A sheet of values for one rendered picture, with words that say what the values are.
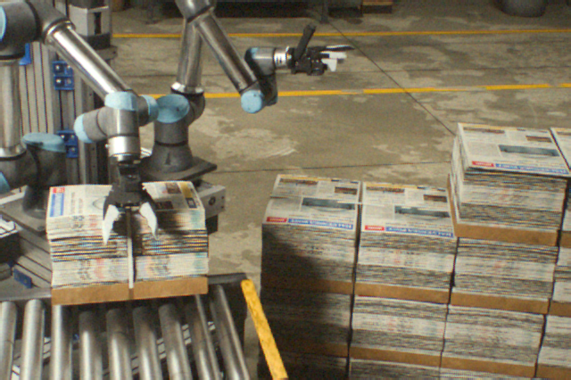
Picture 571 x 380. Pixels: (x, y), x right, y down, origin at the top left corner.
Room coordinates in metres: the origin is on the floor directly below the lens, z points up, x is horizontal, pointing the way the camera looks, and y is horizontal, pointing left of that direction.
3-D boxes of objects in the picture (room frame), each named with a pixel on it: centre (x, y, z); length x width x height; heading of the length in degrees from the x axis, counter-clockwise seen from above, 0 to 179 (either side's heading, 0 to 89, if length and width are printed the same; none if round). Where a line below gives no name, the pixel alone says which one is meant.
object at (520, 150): (2.39, -0.65, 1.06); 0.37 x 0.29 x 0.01; 175
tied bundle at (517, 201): (2.41, -0.65, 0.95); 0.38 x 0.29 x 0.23; 175
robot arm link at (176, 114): (2.71, 0.41, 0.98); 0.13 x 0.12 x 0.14; 168
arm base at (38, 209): (2.32, 0.72, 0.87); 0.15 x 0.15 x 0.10
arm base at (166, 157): (2.70, 0.41, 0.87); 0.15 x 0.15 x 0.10
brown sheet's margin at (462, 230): (2.41, -0.65, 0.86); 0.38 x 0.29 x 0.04; 175
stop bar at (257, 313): (1.74, 0.05, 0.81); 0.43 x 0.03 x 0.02; 15
